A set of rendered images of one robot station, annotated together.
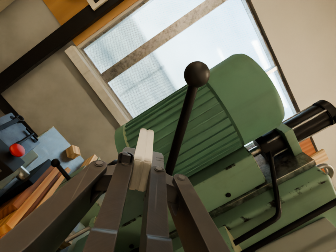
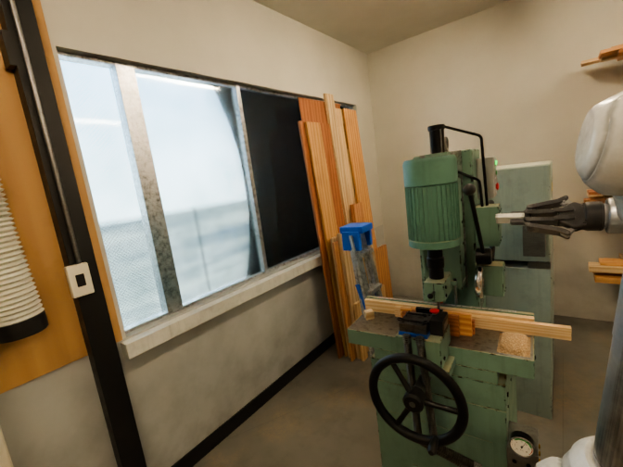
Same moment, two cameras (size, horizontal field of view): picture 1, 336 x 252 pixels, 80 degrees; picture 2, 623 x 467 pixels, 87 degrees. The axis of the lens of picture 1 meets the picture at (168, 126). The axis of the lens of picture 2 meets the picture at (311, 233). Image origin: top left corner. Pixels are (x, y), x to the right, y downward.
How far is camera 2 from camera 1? 1.02 m
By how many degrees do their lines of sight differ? 36
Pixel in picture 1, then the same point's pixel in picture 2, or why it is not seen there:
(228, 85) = (445, 175)
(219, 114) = (453, 186)
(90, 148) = (252, 352)
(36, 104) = (178, 424)
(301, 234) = (479, 173)
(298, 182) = (466, 163)
